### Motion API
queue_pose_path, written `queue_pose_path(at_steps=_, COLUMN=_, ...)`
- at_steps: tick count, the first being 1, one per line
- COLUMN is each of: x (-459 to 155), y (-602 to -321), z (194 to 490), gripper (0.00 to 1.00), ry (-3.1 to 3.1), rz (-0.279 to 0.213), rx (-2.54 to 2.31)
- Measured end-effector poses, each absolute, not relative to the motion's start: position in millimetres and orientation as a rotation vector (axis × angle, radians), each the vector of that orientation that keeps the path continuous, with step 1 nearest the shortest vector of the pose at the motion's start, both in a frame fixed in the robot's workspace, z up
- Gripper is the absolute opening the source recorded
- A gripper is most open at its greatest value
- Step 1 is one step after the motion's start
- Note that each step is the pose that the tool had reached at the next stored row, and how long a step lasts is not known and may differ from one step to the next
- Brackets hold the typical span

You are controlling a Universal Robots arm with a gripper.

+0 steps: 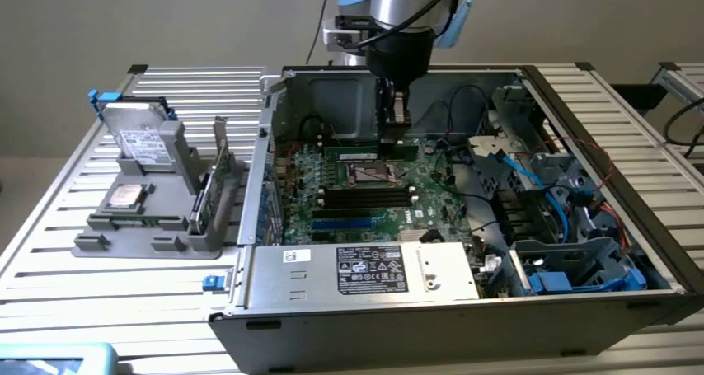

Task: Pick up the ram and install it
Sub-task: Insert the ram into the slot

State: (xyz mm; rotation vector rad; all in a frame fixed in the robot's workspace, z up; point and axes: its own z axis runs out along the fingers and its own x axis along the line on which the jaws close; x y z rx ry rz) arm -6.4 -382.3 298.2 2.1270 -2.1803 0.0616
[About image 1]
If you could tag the blue case latch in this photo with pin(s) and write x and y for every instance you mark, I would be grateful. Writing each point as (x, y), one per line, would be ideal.
(213, 283)

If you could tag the silver power supply unit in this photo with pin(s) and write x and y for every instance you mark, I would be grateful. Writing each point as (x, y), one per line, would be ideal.
(320, 276)

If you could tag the black RAM slot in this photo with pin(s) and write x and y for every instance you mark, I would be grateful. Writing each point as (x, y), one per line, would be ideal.
(369, 195)
(369, 200)
(369, 191)
(369, 204)

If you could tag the open black PC case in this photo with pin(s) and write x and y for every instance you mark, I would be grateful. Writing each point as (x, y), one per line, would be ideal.
(440, 329)

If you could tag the black expansion slot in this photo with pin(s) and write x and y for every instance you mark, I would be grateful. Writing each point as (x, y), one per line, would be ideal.
(344, 214)

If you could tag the blue plastic drive caddy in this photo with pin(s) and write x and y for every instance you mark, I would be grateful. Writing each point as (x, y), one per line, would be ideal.
(550, 282)

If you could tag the green graphics card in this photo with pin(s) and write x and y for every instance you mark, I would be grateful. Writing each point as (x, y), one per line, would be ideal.
(216, 173)

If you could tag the blue expansion slot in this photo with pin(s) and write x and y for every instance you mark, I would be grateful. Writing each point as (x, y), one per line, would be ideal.
(341, 224)

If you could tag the teal plastic box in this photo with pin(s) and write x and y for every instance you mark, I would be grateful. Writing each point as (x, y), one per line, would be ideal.
(56, 358)

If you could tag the green RAM stick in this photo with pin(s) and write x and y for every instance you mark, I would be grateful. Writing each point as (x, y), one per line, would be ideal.
(355, 153)
(138, 221)

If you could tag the silver CPU chip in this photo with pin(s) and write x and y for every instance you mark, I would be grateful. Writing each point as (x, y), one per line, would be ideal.
(128, 197)

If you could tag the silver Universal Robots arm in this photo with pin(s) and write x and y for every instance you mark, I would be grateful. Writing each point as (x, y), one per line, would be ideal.
(393, 2)

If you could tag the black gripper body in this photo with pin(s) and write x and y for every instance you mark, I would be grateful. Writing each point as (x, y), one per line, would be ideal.
(399, 55)

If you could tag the blue plastic disk bracket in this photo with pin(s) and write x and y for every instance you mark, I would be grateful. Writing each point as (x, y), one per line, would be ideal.
(100, 97)

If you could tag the grey metal disk bay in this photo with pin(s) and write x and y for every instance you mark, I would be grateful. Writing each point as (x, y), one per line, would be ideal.
(556, 173)

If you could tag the green Dell motherboard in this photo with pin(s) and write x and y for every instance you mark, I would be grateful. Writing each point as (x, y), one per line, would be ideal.
(435, 210)

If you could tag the silver CPU socket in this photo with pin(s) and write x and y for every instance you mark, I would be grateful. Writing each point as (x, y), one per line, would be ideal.
(372, 174)

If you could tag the grey plastic parts rack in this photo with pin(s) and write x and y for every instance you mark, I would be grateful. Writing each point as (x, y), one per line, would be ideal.
(138, 239)

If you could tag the silver chipset heatsink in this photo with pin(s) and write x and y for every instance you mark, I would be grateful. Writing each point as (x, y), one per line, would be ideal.
(412, 238)

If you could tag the metal slat side table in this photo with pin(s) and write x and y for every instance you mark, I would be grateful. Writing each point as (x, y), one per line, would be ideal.
(682, 82)

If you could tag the silver hard disk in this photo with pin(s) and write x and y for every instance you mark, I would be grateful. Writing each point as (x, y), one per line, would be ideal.
(136, 132)

